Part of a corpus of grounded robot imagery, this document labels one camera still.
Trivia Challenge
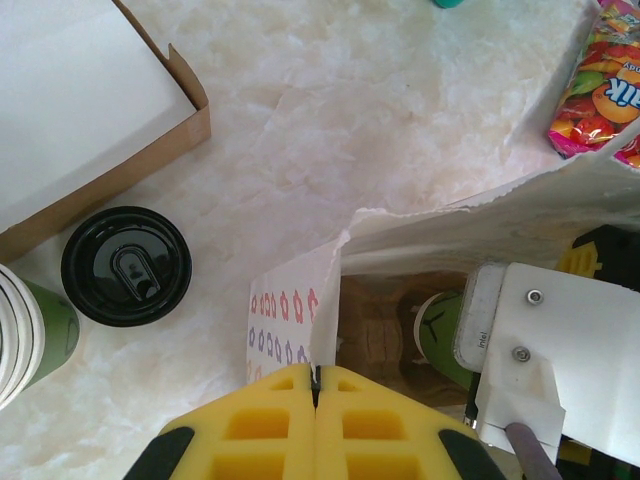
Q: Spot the green paper coffee cup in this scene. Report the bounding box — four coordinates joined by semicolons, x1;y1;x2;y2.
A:
412;291;476;391

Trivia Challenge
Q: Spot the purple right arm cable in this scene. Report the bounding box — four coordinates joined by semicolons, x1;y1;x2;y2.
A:
504;422;562;480

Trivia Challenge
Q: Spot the brown cardboard box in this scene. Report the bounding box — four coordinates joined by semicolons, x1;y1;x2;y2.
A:
0;0;211;264

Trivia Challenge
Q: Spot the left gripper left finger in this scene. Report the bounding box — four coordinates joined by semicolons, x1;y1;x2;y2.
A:
122;363;317;480

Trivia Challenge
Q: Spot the colourful candy bag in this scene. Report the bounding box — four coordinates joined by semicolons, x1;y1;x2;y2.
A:
547;0;640;169

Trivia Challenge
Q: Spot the brown cardboard cup carrier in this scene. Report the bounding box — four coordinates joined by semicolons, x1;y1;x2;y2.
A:
334;272;476;407

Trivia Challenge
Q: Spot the white cartoon print paper bag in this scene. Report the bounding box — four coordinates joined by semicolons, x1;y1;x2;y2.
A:
247;0;640;480

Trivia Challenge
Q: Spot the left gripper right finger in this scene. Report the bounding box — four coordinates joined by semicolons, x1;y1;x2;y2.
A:
313;366;506;480

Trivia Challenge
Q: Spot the white napkin stack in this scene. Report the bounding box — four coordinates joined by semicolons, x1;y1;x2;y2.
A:
0;0;196;232

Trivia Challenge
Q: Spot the black cup lid stack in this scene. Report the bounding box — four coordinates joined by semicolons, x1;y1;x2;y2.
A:
59;205;194;329

